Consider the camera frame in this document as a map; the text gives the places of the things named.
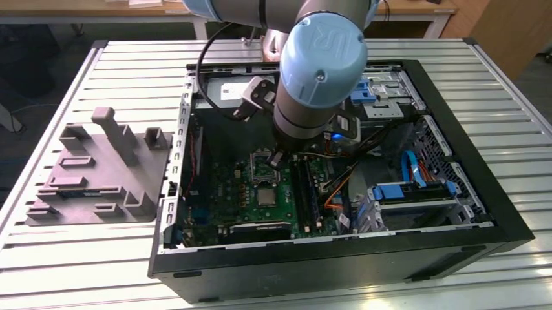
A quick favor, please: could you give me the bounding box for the green motherboard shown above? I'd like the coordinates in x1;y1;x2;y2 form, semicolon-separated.
184;147;347;246

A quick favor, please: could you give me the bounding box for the black graphics card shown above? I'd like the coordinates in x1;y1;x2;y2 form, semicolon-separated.
218;220;293;245

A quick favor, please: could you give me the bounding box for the green RAM stick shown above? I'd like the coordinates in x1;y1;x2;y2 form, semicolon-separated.
58;188;109;199

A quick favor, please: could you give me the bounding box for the metal socket cover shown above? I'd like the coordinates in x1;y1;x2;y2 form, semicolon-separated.
250;147;284;187

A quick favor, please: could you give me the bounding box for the grey power supply unit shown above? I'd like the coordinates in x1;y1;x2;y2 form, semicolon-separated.
192;74;280;162

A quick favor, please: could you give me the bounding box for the orange wire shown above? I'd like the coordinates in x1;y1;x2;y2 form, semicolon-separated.
321;183;347;212

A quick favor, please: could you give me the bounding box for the silver disk bay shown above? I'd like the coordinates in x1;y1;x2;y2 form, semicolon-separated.
353;193;496;234

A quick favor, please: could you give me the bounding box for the wooden cabinet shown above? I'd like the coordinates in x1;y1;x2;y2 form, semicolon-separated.
442;0;552;81

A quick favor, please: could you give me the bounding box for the silver drive cage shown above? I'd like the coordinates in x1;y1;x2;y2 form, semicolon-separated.
340;69;427;140

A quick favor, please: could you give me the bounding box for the blue flat wire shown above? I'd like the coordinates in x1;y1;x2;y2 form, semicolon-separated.
400;150;430;188

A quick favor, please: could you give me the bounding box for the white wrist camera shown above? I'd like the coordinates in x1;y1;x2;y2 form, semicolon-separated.
332;111;361;143
240;76;277;123

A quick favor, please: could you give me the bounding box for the black cable bundle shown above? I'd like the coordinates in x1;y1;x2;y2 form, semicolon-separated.
321;116;419;192

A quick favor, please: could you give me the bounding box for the blue card latch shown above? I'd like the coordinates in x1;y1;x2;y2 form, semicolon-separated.
166;225;186;250

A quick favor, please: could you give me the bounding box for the black PC case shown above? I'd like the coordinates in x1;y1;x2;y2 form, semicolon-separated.
147;59;538;304

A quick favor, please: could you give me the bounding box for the grey parts rack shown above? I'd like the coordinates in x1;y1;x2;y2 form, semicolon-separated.
25;107;174;227

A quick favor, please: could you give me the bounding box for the hard disk in blue carrier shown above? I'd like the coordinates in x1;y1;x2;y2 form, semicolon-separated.
369;180;460;204

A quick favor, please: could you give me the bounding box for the black camera cable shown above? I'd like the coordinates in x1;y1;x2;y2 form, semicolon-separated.
196;21;249;123

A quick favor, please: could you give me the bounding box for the blue plastic drive latch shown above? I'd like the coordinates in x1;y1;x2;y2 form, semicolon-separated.
352;79;376;105

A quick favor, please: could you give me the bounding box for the black RAM slot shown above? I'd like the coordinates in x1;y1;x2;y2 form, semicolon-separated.
289;154;305;231
293;154;312;232
299;154;317;230

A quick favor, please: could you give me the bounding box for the red flat wire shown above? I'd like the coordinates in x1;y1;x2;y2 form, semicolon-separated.
420;163;438;184

